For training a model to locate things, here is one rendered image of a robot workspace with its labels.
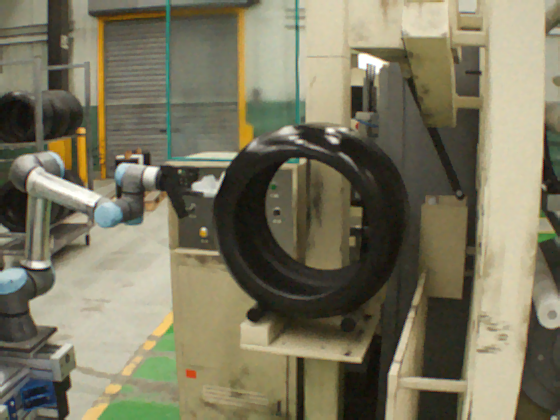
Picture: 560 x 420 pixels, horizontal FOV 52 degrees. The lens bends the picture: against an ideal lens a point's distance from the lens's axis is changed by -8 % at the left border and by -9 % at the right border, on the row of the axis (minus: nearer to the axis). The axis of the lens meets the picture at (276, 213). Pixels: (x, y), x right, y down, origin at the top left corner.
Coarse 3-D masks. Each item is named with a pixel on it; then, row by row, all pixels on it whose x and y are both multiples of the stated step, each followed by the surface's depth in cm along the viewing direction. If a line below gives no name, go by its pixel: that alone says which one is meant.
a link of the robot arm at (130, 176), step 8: (120, 168) 194; (128, 168) 194; (136, 168) 193; (144, 168) 193; (120, 176) 194; (128, 176) 193; (136, 176) 192; (120, 184) 195; (128, 184) 193; (136, 184) 193
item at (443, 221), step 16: (432, 208) 189; (448, 208) 187; (464, 208) 186; (432, 224) 190; (448, 224) 188; (464, 224) 187; (432, 240) 191; (448, 240) 189; (464, 240) 188; (432, 256) 192; (448, 256) 190; (464, 256) 189; (432, 272) 193; (448, 272) 191; (432, 288) 194; (448, 288) 192
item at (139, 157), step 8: (128, 152) 865; (136, 152) 904; (144, 152) 894; (120, 160) 815; (128, 160) 816; (136, 160) 825; (144, 160) 895; (112, 192) 896; (120, 192) 824; (152, 192) 891; (160, 192) 891; (152, 200) 825; (160, 200) 881; (152, 208) 826
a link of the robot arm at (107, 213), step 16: (16, 160) 195; (32, 160) 196; (16, 176) 190; (32, 176) 189; (48, 176) 190; (32, 192) 192; (48, 192) 188; (64, 192) 187; (80, 192) 186; (80, 208) 186; (96, 208) 182; (112, 208) 181; (128, 208) 189; (112, 224) 182
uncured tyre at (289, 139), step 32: (288, 128) 171; (320, 128) 169; (256, 160) 171; (320, 160) 165; (352, 160) 163; (384, 160) 172; (224, 192) 176; (256, 192) 201; (384, 192) 163; (224, 224) 177; (256, 224) 203; (384, 224) 163; (224, 256) 180; (256, 256) 201; (288, 256) 203; (384, 256) 165; (256, 288) 178; (288, 288) 198; (320, 288) 198; (352, 288) 169
